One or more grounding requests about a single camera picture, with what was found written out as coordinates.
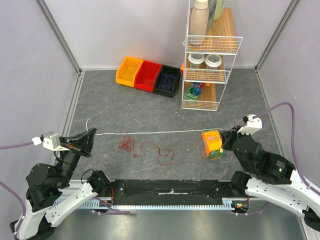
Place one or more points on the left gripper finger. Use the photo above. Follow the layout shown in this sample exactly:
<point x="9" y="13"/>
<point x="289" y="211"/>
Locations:
<point x="88" y="146"/>
<point x="81" y="137"/>

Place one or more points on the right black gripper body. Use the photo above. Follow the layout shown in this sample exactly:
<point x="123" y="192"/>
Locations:
<point x="229" y="139"/>

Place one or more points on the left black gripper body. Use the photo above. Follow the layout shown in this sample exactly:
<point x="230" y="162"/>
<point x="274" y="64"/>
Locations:
<point x="77" y="145"/>

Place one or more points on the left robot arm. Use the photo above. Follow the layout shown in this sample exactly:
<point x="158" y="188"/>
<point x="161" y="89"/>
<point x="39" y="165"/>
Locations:
<point x="39" y="216"/>

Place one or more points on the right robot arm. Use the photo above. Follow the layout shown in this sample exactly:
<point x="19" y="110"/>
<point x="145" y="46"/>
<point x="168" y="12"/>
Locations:
<point x="271" y="177"/>

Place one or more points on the orange green sponge pack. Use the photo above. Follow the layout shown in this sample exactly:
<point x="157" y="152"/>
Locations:
<point x="213" y="143"/>

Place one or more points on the yellow storage bin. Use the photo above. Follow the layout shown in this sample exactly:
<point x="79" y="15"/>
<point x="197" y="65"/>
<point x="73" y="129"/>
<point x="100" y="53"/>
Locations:
<point x="126" y="73"/>

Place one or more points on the blue red packet on shelf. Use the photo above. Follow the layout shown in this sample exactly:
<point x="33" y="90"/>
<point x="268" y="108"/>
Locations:
<point x="199" y="86"/>

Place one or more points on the red storage bin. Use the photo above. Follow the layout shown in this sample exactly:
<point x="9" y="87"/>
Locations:
<point x="146" y="76"/>

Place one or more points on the black storage bin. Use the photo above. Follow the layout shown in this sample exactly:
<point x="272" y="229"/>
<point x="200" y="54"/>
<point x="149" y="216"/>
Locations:
<point x="167" y="81"/>

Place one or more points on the left paper cup with lid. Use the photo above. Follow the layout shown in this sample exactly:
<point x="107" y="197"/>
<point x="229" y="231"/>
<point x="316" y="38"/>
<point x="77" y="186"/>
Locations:
<point x="196" y="60"/>

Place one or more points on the beige bottle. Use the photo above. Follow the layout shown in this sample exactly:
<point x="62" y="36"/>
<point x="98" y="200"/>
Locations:
<point x="198" y="22"/>

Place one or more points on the light green bottle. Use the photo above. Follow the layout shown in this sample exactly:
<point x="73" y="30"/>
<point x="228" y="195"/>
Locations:
<point x="218" y="9"/>

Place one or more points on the grey-green bottle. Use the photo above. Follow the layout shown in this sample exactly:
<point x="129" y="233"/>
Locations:
<point x="212" y="4"/>

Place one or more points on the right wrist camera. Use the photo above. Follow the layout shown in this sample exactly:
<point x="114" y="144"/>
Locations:
<point x="252" y="124"/>

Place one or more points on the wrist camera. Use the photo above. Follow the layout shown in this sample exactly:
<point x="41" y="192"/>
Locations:
<point x="252" y="124"/>
<point x="51" y="141"/>

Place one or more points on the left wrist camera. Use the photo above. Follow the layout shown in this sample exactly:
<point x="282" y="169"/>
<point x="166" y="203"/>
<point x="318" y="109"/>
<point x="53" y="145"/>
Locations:
<point x="51" y="141"/>

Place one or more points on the slotted cable duct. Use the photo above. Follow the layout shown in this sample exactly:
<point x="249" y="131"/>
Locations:
<point x="225" y="205"/>

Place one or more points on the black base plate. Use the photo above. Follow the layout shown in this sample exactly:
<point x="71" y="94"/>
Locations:
<point x="165" y="192"/>

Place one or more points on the white wire shelf rack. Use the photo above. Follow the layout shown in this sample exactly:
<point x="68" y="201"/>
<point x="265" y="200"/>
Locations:
<point x="220" y="39"/>

